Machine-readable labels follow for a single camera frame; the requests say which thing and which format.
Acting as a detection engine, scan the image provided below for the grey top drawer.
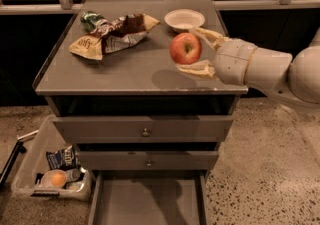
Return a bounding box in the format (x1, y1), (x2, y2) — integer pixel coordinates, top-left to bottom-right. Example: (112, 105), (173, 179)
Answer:
(53, 115), (233, 144)

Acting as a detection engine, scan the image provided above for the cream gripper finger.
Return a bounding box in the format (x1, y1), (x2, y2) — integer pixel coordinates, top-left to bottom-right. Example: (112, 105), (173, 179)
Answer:
(189, 27), (230, 50)
(176, 60), (215, 79)

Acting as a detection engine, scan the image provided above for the red apple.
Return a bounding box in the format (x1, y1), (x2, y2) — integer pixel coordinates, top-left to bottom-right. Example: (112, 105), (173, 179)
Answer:
(169, 33), (202, 65)

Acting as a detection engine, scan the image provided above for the blue snack bag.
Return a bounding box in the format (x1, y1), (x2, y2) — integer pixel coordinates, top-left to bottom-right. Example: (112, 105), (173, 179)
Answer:
(46, 146), (77, 171)

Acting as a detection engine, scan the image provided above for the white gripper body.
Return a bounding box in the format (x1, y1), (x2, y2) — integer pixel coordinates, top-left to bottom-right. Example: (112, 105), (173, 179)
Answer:
(214, 39), (257, 86)

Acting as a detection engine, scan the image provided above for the grey drawer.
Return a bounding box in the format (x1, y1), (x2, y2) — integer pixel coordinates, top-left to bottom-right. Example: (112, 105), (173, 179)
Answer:
(77, 143), (219, 171)
(88, 171), (210, 225)
(53, 115), (233, 144)

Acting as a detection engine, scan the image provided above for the grey middle drawer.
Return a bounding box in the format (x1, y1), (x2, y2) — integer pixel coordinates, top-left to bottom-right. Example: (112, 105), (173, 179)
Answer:
(77, 143), (219, 171)

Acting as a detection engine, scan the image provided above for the grey drawer cabinet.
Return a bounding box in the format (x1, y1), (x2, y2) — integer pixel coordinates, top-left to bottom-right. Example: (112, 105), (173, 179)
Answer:
(32, 0), (252, 118)

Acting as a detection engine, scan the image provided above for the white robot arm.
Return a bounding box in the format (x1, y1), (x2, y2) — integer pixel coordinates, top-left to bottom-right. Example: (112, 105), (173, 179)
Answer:
(178, 28), (320, 113)

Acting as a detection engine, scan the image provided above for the green soda can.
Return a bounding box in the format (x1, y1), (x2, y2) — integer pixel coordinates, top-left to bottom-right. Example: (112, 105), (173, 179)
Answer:
(80, 11), (108, 32)

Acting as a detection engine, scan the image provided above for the cup with orange contents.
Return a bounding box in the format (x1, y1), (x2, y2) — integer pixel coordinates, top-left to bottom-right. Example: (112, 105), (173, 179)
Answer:
(41, 170), (67, 188)

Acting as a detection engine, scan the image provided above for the white paper bowl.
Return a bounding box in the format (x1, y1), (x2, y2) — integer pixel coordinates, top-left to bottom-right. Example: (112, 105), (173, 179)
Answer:
(164, 9), (205, 33)

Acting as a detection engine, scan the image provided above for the brown crumpled chip bag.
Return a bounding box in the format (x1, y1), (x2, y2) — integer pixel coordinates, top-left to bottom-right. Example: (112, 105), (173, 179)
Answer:
(69, 14), (159, 60)

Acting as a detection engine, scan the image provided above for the small metal can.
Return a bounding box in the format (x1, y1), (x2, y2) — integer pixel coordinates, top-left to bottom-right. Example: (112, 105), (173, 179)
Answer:
(66, 169), (81, 182)

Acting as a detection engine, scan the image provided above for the grey bottom drawer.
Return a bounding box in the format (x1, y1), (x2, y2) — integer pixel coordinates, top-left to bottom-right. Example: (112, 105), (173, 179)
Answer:
(88, 171), (210, 225)

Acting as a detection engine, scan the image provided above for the clear plastic bin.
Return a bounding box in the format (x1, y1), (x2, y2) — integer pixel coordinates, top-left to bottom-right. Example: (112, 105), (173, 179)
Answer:
(11, 115), (91, 201)

